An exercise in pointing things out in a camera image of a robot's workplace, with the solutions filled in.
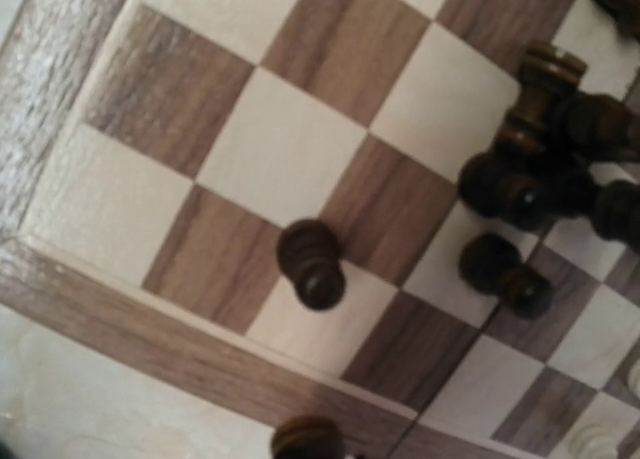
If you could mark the dark chess piece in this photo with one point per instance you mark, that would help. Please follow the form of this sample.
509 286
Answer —
308 437

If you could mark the wooden chessboard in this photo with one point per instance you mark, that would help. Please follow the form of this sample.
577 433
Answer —
152 153

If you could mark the dark pieces pile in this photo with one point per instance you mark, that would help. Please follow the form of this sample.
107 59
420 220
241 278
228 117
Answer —
530 193

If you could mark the dark rook lying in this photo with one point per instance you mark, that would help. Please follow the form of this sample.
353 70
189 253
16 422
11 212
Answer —
547 75

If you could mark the dark pawn standing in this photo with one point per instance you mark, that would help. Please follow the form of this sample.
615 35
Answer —
308 254

